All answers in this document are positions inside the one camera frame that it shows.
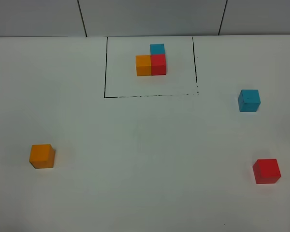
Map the orange template block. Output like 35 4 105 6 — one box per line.
135 55 151 76

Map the red template block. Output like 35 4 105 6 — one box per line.
150 54 167 75

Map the blue template block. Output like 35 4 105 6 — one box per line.
150 44 165 55

